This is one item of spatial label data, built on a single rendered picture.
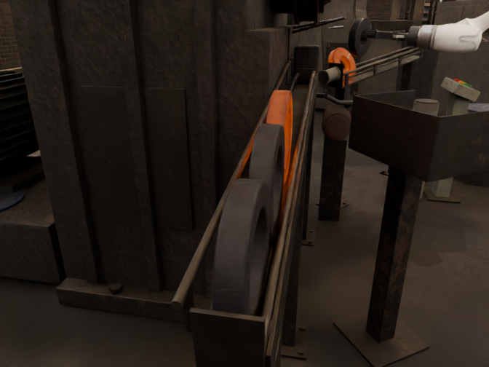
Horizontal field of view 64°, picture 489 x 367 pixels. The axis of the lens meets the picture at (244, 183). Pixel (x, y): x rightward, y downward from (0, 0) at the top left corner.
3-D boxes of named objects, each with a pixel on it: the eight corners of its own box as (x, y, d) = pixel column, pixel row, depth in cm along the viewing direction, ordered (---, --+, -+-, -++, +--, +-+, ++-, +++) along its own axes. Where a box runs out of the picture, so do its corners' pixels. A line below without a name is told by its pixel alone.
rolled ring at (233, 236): (271, 153, 49) (245, 151, 50) (241, 245, 33) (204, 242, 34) (270, 266, 58) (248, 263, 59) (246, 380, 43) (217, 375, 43)
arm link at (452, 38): (430, 52, 149) (434, 52, 160) (476, 55, 142) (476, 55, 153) (437, 21, 146) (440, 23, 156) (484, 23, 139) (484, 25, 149)
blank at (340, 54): (345, 89, 181) (350, 86, 178) (323, 65, 175) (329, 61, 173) (354, 67, 188) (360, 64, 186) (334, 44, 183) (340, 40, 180)
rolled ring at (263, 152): (286, 105, 64) (265, 104, 65) (270, 160, 49) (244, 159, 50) (284, 198, 74) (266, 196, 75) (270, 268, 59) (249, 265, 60)
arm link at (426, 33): (434, 49, 157) (418, 48, 160) (439, 25, 154) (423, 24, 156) (431, 50, 150) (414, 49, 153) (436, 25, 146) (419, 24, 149)
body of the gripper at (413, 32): (415, 47, 152) (391, 45, 157) (418, 46, 159) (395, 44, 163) (420, 26, 149) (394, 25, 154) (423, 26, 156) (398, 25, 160)
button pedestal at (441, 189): (428, 202, 208) (452, 83, 184) (419, 185, 229) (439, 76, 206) (461, 205, 205) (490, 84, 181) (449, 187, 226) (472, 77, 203)
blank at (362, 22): (346, 57, 165) (353, 57, 163) (350, 17, 158) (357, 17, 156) (362, 54, 175) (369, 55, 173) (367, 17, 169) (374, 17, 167)
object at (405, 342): (388, 387, 104) (439, 117, 76) (330, 322, 126) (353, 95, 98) (444, 362, 111) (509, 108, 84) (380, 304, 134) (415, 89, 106)
